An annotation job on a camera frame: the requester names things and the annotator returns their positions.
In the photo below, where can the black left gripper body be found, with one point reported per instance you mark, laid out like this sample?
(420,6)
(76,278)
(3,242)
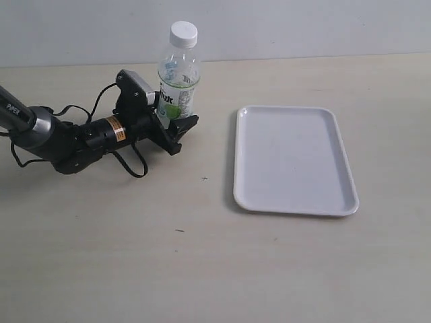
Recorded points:
(140,121)

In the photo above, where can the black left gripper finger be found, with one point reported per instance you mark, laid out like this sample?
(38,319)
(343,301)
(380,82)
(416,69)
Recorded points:
(177,128)

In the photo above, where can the clear plastic drink bottle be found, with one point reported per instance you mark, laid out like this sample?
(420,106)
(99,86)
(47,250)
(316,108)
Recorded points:
(179,74)

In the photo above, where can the white bottle cap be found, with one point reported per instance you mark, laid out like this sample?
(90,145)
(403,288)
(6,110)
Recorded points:
(183,35)

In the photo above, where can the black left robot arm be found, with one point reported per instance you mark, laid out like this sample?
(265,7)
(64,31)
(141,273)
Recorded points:
(71,148)

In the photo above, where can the white rectangular plastic tray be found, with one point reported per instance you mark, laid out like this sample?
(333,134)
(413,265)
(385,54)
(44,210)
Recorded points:
(292,160)

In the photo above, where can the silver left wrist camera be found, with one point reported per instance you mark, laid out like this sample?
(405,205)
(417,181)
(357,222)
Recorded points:
(141,85)

